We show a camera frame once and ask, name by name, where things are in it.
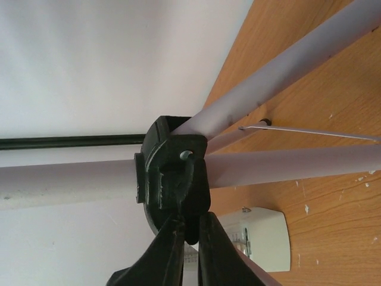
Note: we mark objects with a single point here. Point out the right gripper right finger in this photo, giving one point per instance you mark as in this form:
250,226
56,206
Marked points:
221,263

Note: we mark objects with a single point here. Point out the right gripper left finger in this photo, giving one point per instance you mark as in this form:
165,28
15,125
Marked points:
162,263

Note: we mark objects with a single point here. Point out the white metronome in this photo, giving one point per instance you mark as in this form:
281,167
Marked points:
262,235

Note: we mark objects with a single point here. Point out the white music stand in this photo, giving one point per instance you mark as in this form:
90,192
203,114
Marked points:
178,162

